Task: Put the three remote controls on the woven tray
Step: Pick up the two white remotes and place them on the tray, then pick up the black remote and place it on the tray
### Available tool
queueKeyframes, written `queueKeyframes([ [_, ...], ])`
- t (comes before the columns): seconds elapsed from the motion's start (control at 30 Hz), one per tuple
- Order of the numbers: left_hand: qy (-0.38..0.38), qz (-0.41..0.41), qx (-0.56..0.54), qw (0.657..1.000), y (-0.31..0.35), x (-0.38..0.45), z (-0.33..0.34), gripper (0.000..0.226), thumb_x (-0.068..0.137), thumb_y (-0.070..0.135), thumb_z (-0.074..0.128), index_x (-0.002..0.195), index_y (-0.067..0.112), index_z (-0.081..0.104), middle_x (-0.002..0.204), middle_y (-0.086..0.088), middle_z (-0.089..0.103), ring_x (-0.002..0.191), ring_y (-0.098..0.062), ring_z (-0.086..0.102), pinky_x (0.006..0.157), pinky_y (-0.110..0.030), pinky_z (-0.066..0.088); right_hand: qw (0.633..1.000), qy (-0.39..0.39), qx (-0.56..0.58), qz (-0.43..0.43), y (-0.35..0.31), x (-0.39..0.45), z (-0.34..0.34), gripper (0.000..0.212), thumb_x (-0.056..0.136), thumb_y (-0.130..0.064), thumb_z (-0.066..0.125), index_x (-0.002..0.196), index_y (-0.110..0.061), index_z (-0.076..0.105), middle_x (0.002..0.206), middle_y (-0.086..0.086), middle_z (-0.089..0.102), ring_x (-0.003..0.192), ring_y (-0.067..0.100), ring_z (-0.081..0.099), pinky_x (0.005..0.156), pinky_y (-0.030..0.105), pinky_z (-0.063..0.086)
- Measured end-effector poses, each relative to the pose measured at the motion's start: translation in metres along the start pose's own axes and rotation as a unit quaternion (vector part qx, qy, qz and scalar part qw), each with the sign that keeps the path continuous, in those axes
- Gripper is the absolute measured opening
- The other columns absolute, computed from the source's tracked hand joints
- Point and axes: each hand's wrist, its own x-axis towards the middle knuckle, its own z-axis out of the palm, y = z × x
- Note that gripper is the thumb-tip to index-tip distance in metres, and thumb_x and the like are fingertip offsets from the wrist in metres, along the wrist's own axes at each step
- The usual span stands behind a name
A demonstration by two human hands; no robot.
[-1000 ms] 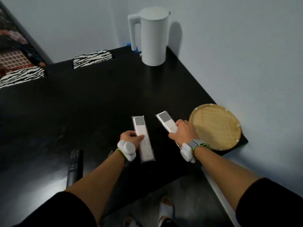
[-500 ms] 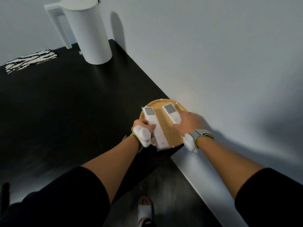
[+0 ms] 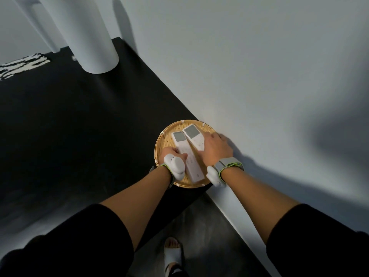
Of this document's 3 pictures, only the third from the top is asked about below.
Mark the person's black sleeve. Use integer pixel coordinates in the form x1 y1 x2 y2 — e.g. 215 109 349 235
265 203 369 277
0 203 135 277

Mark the short white remote control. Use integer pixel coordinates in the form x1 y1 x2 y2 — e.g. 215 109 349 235
182 123 206 152

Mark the person's foot in white sandal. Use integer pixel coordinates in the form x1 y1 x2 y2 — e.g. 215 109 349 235
163 237 185 277

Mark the person's right hand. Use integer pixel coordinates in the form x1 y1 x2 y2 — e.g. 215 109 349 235
198 131 234 168

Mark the person's left hand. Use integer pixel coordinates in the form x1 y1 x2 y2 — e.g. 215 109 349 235
158 146 188 168

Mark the slim white cylindrical post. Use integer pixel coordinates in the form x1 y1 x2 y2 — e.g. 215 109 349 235
11 0 62 54

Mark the person's black right sleeve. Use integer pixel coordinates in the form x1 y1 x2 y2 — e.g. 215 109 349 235
265 203 369 277

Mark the round woven bamboo tray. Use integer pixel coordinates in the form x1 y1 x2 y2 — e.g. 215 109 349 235
154 119 217 189

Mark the person's left forearm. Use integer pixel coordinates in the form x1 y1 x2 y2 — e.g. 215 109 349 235
100 166 172 252

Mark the white wrist tracker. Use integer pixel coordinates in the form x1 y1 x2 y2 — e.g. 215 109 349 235
206 157 244 188
159 154 186 188

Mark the white right wrist tracker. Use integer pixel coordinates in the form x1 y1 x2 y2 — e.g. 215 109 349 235
206 157 244 188

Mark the black white striped rug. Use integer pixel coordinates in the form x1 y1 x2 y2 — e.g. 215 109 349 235
0 53 51 81

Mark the long white remote control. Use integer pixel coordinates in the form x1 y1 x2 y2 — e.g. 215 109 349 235
171 130 205 184

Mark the large white cylindrical appliance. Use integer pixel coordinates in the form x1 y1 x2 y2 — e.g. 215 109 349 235
37 0 120 75

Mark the person's right forearm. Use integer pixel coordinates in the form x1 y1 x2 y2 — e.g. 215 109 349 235
220 167 301 245

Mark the person's black left sleeve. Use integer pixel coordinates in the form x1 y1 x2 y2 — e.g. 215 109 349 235
0 203 135 277

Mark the white left wrist tracker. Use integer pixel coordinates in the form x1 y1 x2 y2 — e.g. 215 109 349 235
159 154 186 188

